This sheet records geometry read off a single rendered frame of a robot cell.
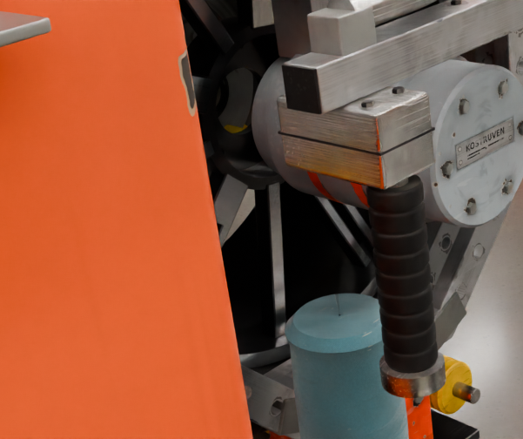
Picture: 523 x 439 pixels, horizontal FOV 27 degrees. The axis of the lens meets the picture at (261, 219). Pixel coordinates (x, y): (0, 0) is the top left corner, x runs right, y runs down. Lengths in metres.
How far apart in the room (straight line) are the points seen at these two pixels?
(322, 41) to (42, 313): 0.37
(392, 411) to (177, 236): 0.53
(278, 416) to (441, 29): 0.41
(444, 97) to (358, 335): 0.19
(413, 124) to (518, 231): 2.09
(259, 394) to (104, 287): 0.61
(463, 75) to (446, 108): 0.03
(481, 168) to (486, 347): 1.41
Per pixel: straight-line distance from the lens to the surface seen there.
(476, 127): 0.85
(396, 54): 0.70
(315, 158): 0.70
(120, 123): 0.34
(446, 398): 1.18
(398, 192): 0.68
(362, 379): 0.85
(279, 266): 1.08
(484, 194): 0.88
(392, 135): 0.66
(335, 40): 0.67
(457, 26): 0.75
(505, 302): 2.43
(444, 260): 1.17
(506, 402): 2.09
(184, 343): 0.38
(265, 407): 0.97
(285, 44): 0.95
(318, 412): 0.87
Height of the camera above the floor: 1.15
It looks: 23 degrees down
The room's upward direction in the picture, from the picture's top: 9 degrees counter-clockwise
